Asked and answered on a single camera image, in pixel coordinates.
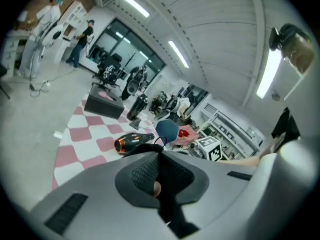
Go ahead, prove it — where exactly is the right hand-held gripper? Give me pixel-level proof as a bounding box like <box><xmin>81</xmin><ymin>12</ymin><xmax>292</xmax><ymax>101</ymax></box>
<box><xmin>187</xmin><ymin>136</ymin><xmax>223</xmax><ymax>162</ymax></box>

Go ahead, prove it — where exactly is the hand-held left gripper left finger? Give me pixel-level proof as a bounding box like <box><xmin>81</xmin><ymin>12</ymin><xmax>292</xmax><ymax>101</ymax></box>
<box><xmin>29</xmin><ymin>150</ymin><xmax>181</xmax><ymax>240</ymax></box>

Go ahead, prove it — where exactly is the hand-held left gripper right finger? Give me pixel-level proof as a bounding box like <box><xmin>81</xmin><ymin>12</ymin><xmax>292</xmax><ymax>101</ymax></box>
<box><xmin>162</xmin><ymin>150</ymin><xmax>263</xmax><ymax>238</ymax></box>

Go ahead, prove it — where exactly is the black power cord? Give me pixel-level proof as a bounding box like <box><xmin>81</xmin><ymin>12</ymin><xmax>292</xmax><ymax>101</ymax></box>
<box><xmin>152</xmin><ymin>135</ymin><xmax>168</xmax><ymax>151</ymax></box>

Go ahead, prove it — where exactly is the black hair dryer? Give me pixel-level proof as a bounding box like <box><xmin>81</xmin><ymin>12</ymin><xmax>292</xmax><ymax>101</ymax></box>
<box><xmin>114</xmin><ymin>132</ymin><xmax>156</xmax><ymax>155</ymax></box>

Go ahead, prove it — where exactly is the person's right forearm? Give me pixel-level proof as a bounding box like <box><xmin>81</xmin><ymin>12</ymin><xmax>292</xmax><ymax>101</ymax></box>
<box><xmin>219</xmin><ymin>155</ymin><xmax>263</xmax><ymax>169</ymax></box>

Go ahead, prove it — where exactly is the pink cloth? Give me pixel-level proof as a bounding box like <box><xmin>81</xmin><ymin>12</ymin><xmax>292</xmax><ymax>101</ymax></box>
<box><xmin>174</xmin><ymin>125</ymin><xmax>201</xmax><ymax>150</ymax></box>

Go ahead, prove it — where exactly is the white shelving rack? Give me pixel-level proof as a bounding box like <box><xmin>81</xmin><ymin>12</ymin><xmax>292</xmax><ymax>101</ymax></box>
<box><xmin>197</xmin><ymin>101</ymin><xmax>266</xmax><ymax>160</ymax></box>

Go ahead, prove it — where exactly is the blue chair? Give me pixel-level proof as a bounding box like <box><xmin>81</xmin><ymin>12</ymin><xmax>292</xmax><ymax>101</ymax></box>
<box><xmin>154</xmin><ymin>118</ymin><xmax>180</xmax><ymax>145</ymax></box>

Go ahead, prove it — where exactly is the pink white checkered tablecloth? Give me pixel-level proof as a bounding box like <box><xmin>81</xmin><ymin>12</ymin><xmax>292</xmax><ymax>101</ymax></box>
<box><xmin>51</xmin><ymin>97</ymin><xmax>176</xmax><ymax>191</ymax></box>

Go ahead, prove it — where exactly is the person's black clothing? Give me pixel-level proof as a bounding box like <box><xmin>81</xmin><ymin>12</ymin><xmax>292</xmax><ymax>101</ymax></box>
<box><xmin>271</xmin><ymin>106</ymin><xmax>301</xmax><ymax>146</ymax></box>

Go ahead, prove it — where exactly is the small black stand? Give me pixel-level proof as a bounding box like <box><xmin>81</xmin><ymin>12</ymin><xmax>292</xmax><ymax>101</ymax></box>
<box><xmin>128</xmin><ymin>117</ymin><xmax>142</xmax><ymax>131</ymax></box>

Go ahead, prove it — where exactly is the black tissue box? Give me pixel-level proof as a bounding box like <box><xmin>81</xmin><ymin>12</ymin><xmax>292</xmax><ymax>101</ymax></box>
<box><xmin>83</xmin><ymin>85</ymin><xmax>125</xmax><ymax>120</ymax></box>

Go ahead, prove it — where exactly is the long ceiling light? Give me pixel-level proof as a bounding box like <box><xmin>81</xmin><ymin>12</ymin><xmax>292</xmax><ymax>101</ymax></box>
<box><xmin>256</xmin><ymin>47</ymin><xmax>282</xmax><ymax>100</ymax></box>
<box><xmin>114</xmin><ymin>0</ymin><xmax>151</xmax><ymax>19</ymax></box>
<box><xmin>167</xmin><ymin>40</ymin><xmax>190</xmax><ymax>69</ymax></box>

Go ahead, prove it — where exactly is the black coat rack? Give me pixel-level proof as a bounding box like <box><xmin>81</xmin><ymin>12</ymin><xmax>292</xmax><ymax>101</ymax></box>
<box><xmin>119</xmin><ymin>51</ymin><xmax>137</xmax><ymax>80</ymax></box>

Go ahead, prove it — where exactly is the person's face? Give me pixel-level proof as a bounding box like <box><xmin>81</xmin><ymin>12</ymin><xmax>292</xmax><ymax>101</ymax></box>
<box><xmin>282</xmin><ymin>37</ymin><xmax>316</xmax><ymax>75</ymax></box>

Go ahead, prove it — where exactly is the black gaming chair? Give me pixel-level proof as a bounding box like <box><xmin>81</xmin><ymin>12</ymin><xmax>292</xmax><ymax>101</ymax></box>
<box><xmin>92</xmin><ymin>53</ymin><xmax>123</xmax><ymax>90</ymax></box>

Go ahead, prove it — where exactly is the large dark-framed window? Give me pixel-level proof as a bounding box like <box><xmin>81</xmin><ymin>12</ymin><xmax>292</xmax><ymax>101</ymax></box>
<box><xmin>92</xmin><ymin>17</ymin><xmax>167</xmax><ymax>85</ymax></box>

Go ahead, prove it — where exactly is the white desk with drawers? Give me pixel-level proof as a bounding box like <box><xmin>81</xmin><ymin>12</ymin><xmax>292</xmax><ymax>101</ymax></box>
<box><xmin>0</xmin><ymin>28</ymin><xmax>33</xmax><ymax>79</ymax></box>

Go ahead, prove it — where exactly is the white arched cabinet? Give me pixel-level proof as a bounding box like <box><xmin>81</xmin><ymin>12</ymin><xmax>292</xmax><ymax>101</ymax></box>
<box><xmin>53</xmin><ymin>0</ymin><xmax>90</xmax><ymax>65</ymax></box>

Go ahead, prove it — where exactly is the black head-mounted camera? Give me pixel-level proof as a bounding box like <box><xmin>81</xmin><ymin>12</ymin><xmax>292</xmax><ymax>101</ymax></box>
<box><xmin>268</xmin><ymin>26</ymin><xmax>287</xmax><ymax>52</ymax></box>

